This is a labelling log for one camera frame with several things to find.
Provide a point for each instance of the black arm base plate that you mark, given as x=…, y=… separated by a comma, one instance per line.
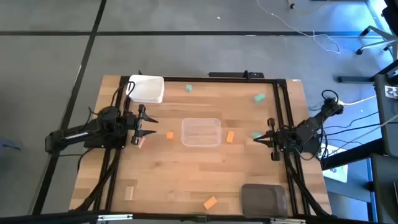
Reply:
x=105, y=144

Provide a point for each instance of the white plastic bin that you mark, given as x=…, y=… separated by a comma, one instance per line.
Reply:
x=149, y=88

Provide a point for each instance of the dark grey plastic bin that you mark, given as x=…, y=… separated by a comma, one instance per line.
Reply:
x=264, y=200

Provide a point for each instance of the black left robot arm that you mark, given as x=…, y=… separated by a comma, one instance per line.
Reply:
x=77, y=135

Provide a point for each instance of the grey box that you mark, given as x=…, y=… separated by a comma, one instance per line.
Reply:
x=385, y=193

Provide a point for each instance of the natural wood block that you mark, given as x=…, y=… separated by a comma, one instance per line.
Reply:
x=142, y=143
x=129, y=193

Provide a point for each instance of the black chair seat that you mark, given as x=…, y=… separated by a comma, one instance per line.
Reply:
x=392, y=14

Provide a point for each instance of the long teal block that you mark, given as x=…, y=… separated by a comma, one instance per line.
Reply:
x=259, y=98

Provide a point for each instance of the silver metal bracket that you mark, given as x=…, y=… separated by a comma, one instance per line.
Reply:
x=286, y=221
x=115, y=217

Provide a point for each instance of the black metal beam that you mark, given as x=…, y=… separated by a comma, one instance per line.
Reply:
x=351, y=154

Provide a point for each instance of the grey cabinet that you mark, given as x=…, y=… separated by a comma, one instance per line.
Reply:
x=385, y=124

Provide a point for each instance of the black floor bar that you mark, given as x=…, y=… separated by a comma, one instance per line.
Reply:
x=354, y=79

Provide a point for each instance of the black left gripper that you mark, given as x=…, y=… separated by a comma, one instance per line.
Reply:
x=134, y=124

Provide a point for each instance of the black white marker tag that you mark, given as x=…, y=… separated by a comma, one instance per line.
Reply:
x=391, y=92

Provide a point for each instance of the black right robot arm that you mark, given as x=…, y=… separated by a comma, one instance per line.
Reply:
x=311, y=124

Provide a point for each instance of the small teal cube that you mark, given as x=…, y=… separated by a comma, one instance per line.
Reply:
x=188, y=88

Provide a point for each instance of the black metal table frame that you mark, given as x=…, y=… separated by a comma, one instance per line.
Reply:
x=217, y=79

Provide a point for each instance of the grey office chair base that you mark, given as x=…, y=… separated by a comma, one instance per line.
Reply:
x=381, y=32

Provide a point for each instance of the white paper sheet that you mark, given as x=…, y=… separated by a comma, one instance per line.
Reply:
x=339, y=174

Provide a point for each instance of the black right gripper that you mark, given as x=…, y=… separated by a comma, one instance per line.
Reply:
x=280, y=140

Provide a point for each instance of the small orange cube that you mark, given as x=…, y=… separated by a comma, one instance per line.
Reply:
x=169, y=135

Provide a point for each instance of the small natural wood cube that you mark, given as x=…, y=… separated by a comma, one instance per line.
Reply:
x=171, y=196

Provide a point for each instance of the long orange block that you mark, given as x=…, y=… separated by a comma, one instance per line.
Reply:
x=210, y=203

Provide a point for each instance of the black bar bracket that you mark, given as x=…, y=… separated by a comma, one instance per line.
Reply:
x=230, y=74

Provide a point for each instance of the clear plastic bin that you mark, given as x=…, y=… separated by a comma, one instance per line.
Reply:
x=201, y=132

